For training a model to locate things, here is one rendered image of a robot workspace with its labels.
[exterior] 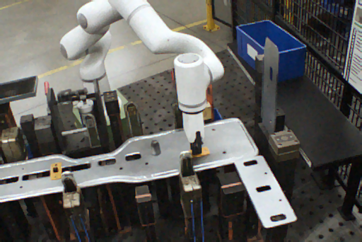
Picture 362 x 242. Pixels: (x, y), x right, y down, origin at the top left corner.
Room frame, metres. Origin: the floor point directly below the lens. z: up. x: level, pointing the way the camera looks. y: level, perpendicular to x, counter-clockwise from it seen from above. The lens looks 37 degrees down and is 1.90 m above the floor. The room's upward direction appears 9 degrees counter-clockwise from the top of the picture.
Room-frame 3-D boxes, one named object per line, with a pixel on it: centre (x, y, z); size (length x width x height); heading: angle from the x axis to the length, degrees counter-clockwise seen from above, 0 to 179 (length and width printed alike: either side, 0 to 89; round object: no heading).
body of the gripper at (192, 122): (1.06, -0.16, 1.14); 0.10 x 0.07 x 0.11; 3
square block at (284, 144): (0.99, -0.43, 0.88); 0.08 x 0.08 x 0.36; 3
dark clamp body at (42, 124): (1.28, 0.35, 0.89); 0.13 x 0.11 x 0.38; 3
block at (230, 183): (0.93, -0.24, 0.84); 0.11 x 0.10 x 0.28; 3
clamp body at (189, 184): (0.90, -0.11, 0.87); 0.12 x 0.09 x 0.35; 3
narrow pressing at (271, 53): (1.11, -0.42, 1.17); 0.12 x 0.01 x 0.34; 3
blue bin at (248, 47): (1.52, -0.57, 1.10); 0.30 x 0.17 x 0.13; 10
